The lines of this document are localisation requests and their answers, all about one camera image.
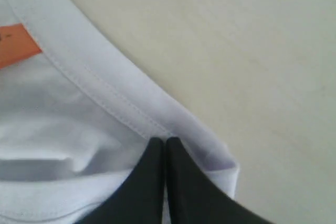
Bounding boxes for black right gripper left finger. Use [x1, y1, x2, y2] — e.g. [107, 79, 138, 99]
[83, 138, 163, 224]

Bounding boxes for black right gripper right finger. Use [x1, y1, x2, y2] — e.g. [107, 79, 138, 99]
[166, 137, 263, 223]

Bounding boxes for white t-shirt red print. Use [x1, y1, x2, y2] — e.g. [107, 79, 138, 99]
[1, 0, 239, 223]

